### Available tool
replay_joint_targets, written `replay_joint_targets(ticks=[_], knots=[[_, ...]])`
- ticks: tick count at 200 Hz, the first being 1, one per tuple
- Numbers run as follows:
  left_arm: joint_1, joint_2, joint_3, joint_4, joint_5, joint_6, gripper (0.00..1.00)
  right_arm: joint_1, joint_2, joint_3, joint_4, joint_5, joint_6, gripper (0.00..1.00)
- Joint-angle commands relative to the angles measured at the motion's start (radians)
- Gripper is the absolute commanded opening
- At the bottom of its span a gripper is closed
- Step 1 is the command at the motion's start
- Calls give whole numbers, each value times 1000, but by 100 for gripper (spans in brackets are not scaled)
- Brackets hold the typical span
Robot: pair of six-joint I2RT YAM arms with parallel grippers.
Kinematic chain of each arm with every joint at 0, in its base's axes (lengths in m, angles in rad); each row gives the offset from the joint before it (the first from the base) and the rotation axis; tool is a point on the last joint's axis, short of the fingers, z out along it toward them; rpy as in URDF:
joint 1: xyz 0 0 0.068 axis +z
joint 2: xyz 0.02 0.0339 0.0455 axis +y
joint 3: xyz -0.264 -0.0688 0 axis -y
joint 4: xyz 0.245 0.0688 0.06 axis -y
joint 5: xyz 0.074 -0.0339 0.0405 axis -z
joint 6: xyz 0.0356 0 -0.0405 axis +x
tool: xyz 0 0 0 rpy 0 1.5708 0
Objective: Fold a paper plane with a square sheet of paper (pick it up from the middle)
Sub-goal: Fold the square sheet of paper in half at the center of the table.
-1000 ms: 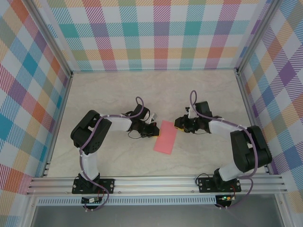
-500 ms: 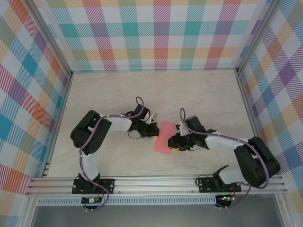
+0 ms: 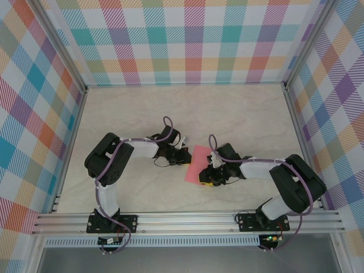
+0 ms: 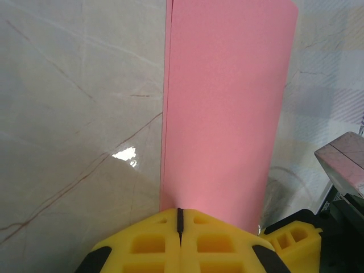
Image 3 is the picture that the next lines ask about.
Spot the pink paper sheet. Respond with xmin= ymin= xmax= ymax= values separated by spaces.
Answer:
xmin=184 ymin=144 xmax=213 ymax=185

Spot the grey metal shelf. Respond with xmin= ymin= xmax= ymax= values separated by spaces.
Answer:
xmin=36 ymin=246 xmax=342 ymax=273

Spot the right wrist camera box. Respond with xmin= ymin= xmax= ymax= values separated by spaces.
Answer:
xmin=206 ymin=152 xmax=222 ymax=169

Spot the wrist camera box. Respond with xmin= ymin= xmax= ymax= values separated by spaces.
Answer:
xmin=206 ymin=152 xmax=222 ymax=169
xmin=173 ymin=135 xmax=191 ymax=149

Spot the left gripper thin black wire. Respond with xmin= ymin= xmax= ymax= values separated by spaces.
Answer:
xmin=152 ymin=157 xmax=175 ymax=169

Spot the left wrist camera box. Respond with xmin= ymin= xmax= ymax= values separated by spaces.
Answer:
xmin=173 ymin=135 xmax=191 ymax=149

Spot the wide aluminium mounting rail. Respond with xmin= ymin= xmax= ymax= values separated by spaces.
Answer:
xmin=31 ymin=210 xmax=346 ymax=236

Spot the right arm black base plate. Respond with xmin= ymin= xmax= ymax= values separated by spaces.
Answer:
xmin=237 ymin=213 xmax=291 ymax=233

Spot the slotted grey cable duct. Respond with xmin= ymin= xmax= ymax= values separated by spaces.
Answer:
xmin=44 ymin=235 xmax=261 ymax=247

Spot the thin aluminium wall rail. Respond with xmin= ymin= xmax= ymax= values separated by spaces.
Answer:
xmin=85 ymin=82 xmax=287 ymax=89

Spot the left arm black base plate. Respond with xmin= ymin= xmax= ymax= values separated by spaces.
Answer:
xmin=86 ymin=214 xmax=139 ymax=234

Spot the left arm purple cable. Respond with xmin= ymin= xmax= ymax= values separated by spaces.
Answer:
xmin=95 ymin=115 xmax=175 ymax=255

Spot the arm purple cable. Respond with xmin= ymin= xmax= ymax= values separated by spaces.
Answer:
xmin=95 ymin=115 xmax=175 ymax=255
xmin=208 ymin=134 xmax=315 ymax=253

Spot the aluminium side rail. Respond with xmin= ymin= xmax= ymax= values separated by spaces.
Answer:
xmin=50 ymin=88 xmax=89 ymax=213
xmin=284 ymin=84 xmax=327 ymax=211

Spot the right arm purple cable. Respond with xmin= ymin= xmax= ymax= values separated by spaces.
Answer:
xmin=208 ymin=134 xmax=315 ymax=253

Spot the aluminium frame post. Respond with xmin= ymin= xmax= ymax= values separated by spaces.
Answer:
xmin=27 ymin=0 xmax=88 ymax=93
xmin=284 ymin=0 xmax=340 ymax=89

